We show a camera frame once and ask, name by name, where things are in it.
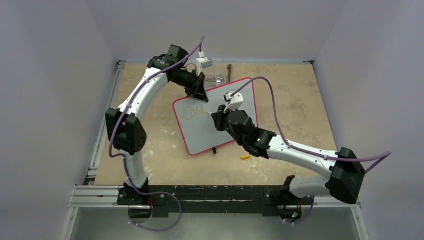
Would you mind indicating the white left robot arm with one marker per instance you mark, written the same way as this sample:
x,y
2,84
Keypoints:
x,y
125,131

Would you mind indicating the clear plastic holder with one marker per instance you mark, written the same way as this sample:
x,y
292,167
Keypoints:
x,y
214,79

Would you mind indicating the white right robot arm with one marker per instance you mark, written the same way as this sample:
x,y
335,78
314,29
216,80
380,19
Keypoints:
x,y
339,174

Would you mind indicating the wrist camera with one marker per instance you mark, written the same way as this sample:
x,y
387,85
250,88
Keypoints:
x,y
202,62
233,101

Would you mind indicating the yellow marker cap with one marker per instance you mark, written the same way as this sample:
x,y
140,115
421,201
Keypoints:
x,y
245,157

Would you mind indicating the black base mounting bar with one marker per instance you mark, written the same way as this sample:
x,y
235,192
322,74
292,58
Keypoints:
x,y
266,200

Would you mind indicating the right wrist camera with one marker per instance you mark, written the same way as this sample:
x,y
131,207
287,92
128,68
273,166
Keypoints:
x,y
233,101

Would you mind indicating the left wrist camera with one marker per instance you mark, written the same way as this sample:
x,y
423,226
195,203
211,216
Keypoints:
x,y
202,62

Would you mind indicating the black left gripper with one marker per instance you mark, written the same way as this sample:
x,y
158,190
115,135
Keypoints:
x,y
197,90

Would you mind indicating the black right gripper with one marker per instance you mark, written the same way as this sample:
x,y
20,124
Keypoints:
x,y
219,118

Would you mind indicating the black stop block top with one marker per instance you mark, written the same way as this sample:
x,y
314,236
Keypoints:
x,y
229,72

